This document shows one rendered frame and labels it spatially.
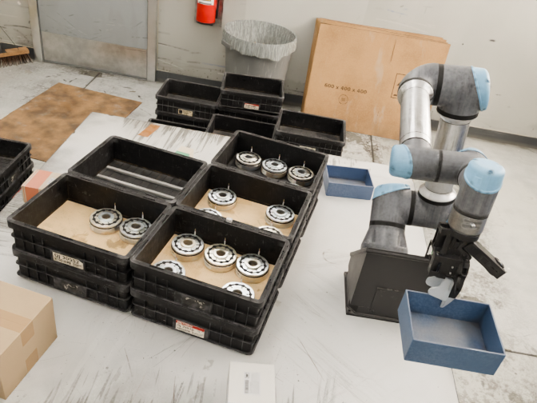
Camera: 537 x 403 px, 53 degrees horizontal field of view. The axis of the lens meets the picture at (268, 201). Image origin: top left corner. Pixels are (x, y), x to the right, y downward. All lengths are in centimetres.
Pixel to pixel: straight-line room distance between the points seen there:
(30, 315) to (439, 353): 101
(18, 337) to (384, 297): 106
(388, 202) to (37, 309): 107
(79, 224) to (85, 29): 330
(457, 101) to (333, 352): 81
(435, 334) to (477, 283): 202
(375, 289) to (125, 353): 78
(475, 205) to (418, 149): 19
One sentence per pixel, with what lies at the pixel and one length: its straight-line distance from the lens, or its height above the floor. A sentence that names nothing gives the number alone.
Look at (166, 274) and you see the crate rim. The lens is 152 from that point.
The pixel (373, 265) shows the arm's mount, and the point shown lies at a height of 92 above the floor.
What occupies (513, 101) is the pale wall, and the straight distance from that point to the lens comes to 499.
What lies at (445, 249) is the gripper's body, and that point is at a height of 127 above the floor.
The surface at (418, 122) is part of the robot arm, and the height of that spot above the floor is 144.
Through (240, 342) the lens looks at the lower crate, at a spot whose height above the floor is 74.
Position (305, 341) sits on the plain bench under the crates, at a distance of 170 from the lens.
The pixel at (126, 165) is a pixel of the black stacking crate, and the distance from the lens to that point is 214.
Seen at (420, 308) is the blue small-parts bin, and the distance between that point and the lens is 135.
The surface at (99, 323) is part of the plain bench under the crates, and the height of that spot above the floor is 70.
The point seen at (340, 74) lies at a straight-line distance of 445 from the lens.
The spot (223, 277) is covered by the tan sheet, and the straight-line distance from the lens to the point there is 166.
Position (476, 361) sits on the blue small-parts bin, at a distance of 128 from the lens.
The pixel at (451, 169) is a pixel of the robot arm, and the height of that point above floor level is 141.
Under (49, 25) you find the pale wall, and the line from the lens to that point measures 512.
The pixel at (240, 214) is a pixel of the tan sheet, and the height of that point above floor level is 83.
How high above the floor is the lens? 197
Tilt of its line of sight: 35 degrees down
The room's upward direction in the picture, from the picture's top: 10 degrees clockwise
